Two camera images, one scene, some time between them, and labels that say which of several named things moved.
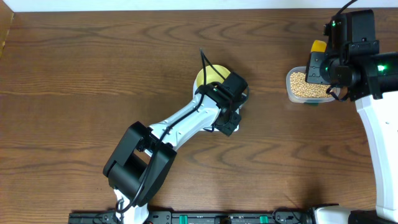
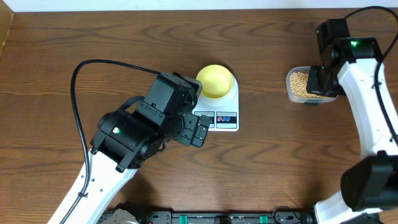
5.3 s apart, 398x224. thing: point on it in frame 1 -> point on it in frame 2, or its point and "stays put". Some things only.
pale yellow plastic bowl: (211, 75) stays put
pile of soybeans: (300, 87) stays put
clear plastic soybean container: (299, 91) stays put
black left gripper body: (226, 122) -> (189, 124)
